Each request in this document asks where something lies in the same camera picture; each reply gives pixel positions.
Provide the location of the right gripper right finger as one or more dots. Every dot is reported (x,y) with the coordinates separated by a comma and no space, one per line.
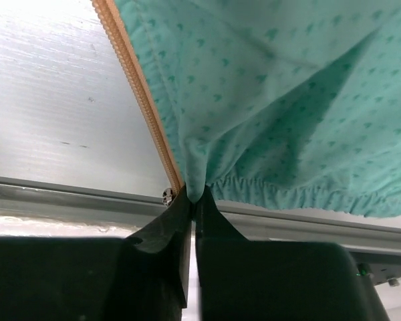
(241,279)

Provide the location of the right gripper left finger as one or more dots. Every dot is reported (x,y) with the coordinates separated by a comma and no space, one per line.
(140,277)

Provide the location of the silver zipper slider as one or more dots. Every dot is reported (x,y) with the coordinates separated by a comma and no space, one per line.
(168,196)

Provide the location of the orange and teal hooded jacket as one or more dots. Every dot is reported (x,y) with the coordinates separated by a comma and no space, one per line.
(278,104)

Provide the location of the white foil covered panel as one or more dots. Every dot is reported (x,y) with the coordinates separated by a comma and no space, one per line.
(30,227)

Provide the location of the aluminium table frame rail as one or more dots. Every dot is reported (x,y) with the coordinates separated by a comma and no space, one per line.
(377,245)

